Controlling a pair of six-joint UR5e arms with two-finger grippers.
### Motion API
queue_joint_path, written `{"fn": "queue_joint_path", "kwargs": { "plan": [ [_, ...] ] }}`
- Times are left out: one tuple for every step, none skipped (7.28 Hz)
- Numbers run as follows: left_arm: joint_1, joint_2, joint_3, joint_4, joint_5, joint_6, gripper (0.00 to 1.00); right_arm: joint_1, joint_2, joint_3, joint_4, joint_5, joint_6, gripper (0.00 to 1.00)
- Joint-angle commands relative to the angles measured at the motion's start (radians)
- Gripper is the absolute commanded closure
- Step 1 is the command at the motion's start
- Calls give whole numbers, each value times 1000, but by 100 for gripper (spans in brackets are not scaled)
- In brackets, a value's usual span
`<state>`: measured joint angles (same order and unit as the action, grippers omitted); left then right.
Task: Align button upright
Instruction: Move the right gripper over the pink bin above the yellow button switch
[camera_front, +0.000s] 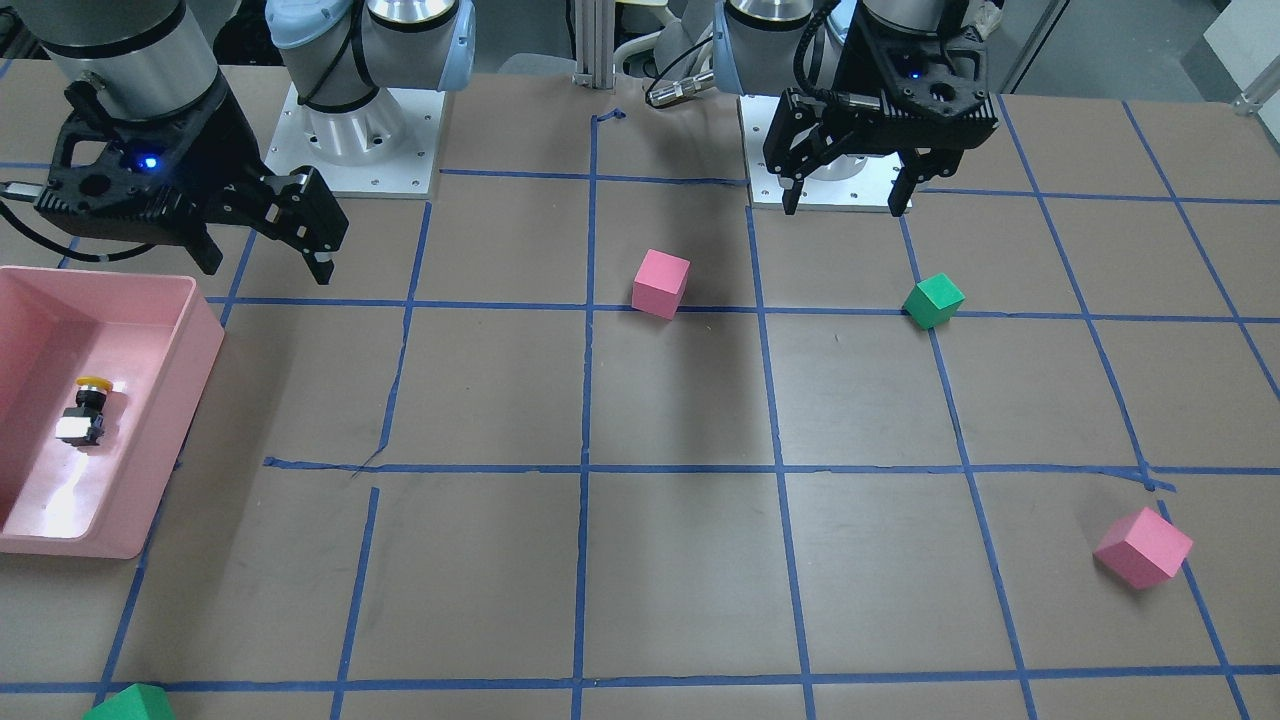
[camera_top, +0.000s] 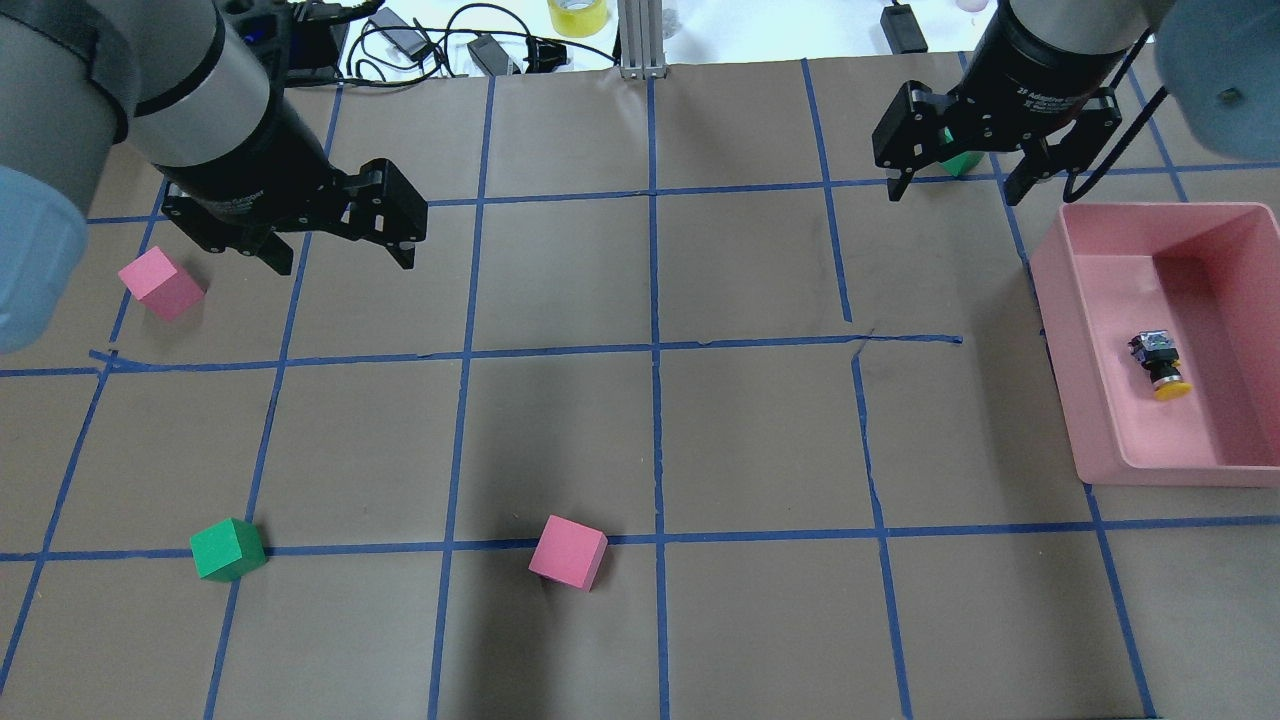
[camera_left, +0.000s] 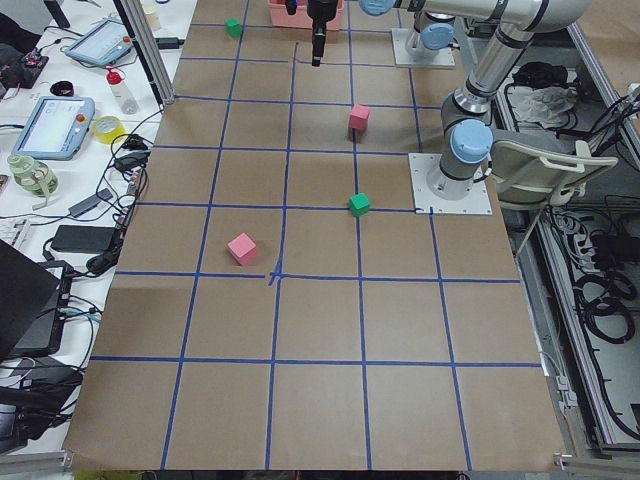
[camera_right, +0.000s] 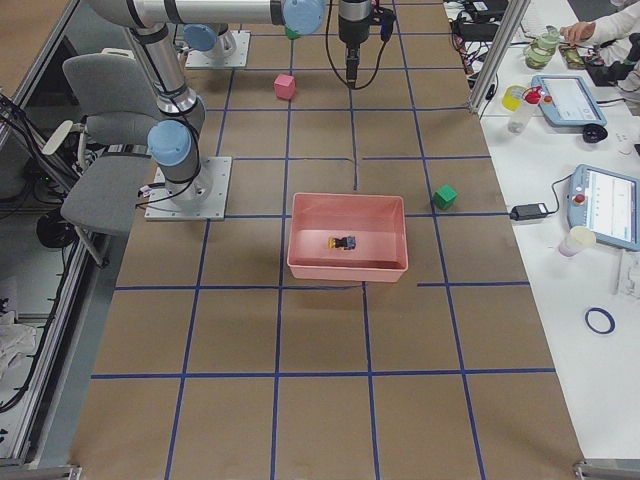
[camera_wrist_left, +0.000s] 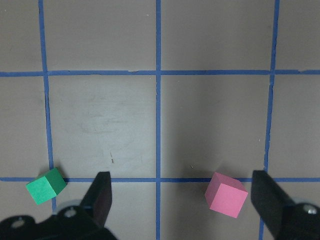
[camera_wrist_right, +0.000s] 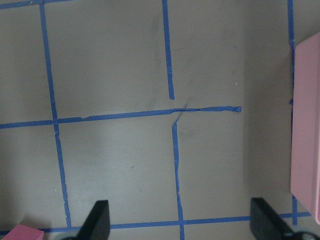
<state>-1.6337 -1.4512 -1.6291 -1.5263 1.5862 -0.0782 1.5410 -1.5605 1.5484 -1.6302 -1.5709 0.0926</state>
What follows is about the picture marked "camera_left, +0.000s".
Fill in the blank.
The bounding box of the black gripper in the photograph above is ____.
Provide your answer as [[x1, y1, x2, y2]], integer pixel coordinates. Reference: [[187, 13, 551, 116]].
[[307, 0, 336, 67]]

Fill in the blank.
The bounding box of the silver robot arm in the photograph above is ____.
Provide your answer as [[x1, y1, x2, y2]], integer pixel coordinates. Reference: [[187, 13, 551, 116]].
[[307, 1, 454, 67], [359, 1, 591, 200]]

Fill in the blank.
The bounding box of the pink plastic bin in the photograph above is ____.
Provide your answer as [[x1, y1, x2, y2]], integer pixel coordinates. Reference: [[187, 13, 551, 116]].
[[268, 0, 344, 31]]

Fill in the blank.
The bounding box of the pink cube near centre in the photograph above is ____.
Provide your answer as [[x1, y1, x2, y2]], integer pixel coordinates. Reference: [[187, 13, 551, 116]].
[[348, 104, 371, 133]]

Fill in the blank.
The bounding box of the pink cube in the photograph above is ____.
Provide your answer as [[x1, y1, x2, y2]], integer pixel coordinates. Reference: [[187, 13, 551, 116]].
[[227, 232, 259, 266], [348, 104, 371, 133]]

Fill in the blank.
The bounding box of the green cube far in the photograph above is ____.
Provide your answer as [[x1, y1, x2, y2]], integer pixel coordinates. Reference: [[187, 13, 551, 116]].
[[225, 18, 243, 38]]

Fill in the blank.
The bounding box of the green cube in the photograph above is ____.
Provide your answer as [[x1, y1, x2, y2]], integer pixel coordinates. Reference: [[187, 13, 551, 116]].
[[225, 18, 243, 38], [348, 192, 371, 218]]

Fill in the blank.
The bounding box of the small black power brick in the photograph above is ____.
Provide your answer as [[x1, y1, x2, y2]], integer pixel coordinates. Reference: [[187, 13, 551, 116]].
[[155, 37, 185, 50]]

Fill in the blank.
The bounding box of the green cube centre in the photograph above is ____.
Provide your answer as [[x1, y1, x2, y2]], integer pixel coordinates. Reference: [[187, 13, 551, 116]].
[[348, 192, 371, 218]]

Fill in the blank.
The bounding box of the clear bottle red cap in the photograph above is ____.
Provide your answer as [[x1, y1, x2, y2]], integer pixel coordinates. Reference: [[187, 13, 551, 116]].
[[106, 68, 139, 115]]

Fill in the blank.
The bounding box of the teach pendant far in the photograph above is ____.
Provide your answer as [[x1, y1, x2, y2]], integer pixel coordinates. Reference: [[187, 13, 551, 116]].
[[64, 19, 133, 67]]

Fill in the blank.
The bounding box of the teach pendant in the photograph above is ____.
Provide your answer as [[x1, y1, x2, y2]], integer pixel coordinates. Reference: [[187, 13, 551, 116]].
[[64, 19, 133, 67], [12, 96, 95, 161]]

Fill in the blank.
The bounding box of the pink cube front left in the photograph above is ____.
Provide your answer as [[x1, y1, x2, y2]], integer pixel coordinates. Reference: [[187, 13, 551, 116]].
[[227, 232, 259, 266]]

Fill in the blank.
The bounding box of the yellow tape roll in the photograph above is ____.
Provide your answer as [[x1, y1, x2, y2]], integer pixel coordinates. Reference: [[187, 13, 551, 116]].
[[91, 116, 126, 144]]

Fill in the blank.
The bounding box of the white crumpled cloth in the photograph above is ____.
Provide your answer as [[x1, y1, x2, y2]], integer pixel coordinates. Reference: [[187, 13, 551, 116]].
[[514, 86, 578, 128]]

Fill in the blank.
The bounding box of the grey office chair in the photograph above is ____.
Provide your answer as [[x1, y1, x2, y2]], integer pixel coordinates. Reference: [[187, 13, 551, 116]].
[[490, 139, 618, 210]]

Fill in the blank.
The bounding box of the black round container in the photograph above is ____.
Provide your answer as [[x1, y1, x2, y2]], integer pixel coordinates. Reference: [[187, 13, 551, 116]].
[[50, 80, 75, 97]]

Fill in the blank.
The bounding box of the teach pendant near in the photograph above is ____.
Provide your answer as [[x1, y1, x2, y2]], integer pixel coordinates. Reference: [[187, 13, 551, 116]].
[[12, 96, 95, 161]]

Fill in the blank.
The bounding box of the circuit board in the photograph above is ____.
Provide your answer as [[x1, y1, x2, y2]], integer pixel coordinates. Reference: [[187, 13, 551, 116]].
[[21, 52, 49, 72]]

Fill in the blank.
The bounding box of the black power adapter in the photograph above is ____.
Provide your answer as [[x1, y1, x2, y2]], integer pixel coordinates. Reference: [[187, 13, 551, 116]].
[[51, 225, 116, 254]]

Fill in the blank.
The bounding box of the black laptop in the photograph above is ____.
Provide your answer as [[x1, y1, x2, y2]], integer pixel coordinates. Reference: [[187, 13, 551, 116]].
[[1, 242, 72, 361]]

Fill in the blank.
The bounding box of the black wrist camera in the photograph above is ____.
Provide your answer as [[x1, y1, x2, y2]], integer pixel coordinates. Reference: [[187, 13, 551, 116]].
[[285, 0, 297, 15]]

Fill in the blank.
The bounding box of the aluminium frame post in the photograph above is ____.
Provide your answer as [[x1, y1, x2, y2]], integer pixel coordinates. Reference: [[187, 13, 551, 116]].
[[113, 0, 175, 107]]

